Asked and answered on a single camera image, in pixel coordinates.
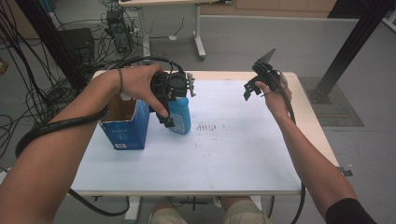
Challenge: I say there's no blue cardboard box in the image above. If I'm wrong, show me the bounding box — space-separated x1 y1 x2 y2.
99 94 151 151

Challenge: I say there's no person's right hand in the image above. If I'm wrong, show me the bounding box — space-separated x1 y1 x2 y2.
255 74 292 120

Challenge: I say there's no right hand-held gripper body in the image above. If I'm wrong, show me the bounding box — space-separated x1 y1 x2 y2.
251 48 281 91

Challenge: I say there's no white table leg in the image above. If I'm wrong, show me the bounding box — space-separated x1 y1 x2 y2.
122 195 142 224

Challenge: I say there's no blue plastic bottle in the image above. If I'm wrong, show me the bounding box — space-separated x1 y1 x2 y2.
167 96 191 135

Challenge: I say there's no white background desk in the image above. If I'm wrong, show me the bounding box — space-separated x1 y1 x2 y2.
119 0 233 64

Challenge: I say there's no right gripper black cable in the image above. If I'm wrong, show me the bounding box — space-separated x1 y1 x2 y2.
270 73 306 224

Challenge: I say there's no person's leg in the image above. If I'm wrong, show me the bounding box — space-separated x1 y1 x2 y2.
219 195 275 224
149 202 188 224

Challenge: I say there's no black metal stand post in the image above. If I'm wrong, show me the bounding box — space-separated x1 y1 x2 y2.
306 0 396 105
14 0 89 91

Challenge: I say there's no black equipment box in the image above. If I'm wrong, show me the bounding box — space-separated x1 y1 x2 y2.
58 27 96 63

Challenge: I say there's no tangle of black floor cables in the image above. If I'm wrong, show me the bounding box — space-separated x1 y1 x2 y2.
0 0 144 160

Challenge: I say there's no white table mat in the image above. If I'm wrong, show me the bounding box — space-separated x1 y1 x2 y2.
71 78 303 192

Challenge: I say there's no grey floor mat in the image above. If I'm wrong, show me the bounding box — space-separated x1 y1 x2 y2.
298 77 365 128

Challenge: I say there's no person's left hand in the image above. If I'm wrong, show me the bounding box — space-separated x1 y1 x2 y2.
120 63 171 119

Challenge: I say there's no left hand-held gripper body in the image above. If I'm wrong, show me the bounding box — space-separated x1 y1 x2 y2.
150 70 196 109

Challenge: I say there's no black wrist band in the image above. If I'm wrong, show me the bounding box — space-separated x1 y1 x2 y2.
116 68 125 96

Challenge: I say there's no black sleeve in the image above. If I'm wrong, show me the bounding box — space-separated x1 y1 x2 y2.
325 198 378 224

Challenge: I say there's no left gripper black sheathed cable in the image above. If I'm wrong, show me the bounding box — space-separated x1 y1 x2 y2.
14 55 185 217

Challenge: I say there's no person's left leg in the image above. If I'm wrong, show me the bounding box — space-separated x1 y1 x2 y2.
149 202 188 224

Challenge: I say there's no person's right leg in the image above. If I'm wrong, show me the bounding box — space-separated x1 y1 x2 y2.
219 195 275 224

